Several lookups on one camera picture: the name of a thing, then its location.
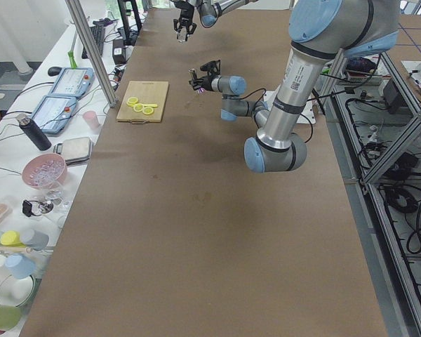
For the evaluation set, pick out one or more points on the lemon slice far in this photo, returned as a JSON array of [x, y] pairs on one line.
[[148, 110]]

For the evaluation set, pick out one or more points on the wine glass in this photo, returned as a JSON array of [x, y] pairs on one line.
[[56, 194]]

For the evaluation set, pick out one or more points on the wooden cutting board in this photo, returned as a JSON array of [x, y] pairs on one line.
[[147, 92]]

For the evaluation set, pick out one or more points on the teach pendant near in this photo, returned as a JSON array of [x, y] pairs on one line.
[[53, 113]]

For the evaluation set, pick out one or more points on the lemon slice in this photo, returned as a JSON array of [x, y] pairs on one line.
[[148, 110], [138, 107], [131, 101]]

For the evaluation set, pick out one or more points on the pink plastic cup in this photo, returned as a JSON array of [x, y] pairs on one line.
[[91, 118]]

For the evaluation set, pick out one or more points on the steel jigger measuring cup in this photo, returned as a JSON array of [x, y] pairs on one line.
[[192, 73]]

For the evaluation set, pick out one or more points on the black thermos bottle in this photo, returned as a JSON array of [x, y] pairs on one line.
[[33, 132]]

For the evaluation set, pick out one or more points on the aluminium frame post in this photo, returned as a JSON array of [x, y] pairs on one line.
[[86, 37]]

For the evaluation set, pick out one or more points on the lemon slice near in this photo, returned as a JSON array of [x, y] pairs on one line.
[[131, 101]]

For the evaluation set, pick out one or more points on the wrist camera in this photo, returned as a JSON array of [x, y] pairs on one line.
[[211, 68]]

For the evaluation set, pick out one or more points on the lemon slice middle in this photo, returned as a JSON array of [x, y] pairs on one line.
[[138, 107]]

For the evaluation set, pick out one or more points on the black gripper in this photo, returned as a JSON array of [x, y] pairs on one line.
[[186, 15], [205, 82]]

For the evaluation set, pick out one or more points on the teach pendant far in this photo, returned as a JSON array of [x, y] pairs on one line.
[[72, 82]]

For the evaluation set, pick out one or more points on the pink bowl with ice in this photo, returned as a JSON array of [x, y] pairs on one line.
[[42, 171]]

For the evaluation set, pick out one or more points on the clear glass cup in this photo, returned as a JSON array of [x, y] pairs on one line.
[[184, 36]]

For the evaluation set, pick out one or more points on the teach pendant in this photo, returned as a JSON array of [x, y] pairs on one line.
[[72, 82], [53, 113]]

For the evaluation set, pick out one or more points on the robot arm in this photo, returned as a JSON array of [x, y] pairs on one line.
[[318, 30], [209, 12]]

